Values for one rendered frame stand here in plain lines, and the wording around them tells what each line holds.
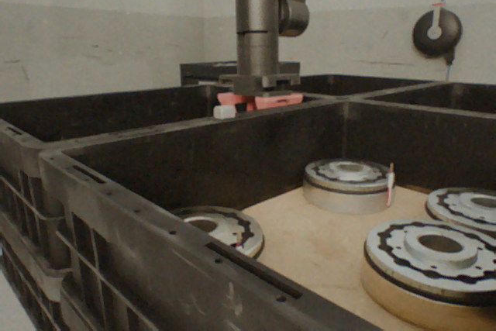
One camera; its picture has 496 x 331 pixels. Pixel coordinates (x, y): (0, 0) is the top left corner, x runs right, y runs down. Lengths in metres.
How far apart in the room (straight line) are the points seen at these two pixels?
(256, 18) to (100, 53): 3.51
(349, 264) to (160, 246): 0.20
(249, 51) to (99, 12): 3.53
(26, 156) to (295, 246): 0.23
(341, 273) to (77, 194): 0.20
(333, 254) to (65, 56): 3.57
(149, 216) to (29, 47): 3.51
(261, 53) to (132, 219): 0.37
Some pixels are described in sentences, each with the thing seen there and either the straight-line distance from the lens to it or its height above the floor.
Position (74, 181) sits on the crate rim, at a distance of 0.24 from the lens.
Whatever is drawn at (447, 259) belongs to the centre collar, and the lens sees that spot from 0.29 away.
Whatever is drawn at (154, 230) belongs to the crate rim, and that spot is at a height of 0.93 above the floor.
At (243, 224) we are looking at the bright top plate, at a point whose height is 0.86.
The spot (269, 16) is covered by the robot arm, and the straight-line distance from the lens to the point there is 0.52.
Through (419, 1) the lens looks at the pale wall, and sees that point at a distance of 3.76.
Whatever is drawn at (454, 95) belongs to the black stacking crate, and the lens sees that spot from 0.91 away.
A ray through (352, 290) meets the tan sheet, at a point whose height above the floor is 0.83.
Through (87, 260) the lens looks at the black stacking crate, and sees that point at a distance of 0.28.
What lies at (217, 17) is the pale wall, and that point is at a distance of 4.79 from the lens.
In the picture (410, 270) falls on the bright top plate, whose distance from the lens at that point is 0.28.
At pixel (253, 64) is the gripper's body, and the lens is 0.51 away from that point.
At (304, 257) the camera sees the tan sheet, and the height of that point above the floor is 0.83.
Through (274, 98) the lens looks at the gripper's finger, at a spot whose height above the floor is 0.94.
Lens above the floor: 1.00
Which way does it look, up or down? 16 degrees down
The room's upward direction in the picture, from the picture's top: straight up
